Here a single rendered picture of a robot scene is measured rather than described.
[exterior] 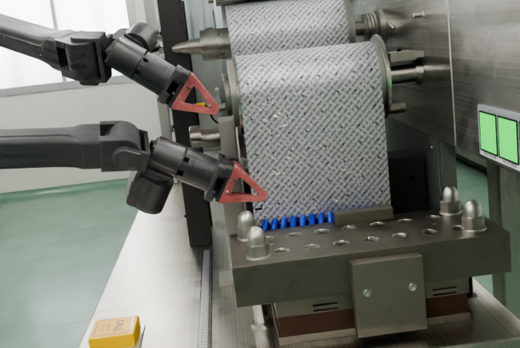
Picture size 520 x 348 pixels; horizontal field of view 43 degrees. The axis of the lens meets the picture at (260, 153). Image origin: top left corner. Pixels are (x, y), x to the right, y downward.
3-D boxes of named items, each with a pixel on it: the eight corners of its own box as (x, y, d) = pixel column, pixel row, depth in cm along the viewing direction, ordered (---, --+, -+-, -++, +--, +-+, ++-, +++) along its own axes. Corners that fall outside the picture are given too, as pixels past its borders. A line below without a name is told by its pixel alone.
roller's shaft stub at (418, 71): (378, 88, 118) (377, 63, 117) (417, 83, 118) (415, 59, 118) (384, 90, 114) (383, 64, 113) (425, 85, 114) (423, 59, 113)
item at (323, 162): (254, 227, 113) (243, 121, 109) (390, 211, 114) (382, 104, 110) (255, 229, 112) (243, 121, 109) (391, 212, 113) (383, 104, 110)
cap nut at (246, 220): (236, 236, 107) (233, 209, 106) (258, 233, 107) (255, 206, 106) (237, 242, 103) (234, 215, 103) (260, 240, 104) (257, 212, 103)
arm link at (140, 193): (116, 148, 101) (114, 122, 108) (94, 207, 105) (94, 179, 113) (189, 166, 106) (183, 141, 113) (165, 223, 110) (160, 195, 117)
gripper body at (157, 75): (165, 106, 108) (126, 83, 107) (169, 100, 118) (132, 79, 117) (186, 72, 108) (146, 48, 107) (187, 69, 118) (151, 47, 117)
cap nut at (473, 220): (456, 226, 99) (455, 198, 98) (480, 223, 99) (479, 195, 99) (466, 233, 96) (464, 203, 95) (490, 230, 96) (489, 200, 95)
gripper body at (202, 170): (214, 204, 106) (171, 187, 105) (213, 189, 116) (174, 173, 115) (230, 167, 105) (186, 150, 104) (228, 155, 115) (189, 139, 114)
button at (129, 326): (97, 333, 107) (95, 319, 106) (141, 328, 107) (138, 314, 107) (90, 353, 100) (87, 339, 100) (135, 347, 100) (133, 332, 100)
